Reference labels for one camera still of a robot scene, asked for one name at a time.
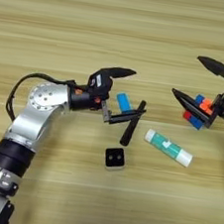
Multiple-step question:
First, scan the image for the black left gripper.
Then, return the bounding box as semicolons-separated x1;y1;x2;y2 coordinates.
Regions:
82;63;153;129

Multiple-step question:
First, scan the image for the multicolour puzzle cube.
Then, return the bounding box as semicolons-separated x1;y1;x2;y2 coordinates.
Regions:
181;92;218;132

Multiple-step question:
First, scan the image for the black marker pen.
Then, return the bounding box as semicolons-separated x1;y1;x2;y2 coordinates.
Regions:
119;98;148;149

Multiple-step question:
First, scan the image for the black square box white base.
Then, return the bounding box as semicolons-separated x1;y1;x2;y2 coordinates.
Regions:
102;146;128;173

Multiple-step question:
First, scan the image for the green white glue stick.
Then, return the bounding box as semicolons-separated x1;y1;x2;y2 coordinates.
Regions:
141;128;196;168

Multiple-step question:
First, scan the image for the blue eraser block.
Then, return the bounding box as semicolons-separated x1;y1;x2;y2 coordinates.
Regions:
114;92;136;115

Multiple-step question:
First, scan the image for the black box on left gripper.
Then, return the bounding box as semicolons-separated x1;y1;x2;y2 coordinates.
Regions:
88;69;106;91

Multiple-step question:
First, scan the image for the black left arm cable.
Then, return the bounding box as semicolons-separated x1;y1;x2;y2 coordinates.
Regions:
3;68;78;130

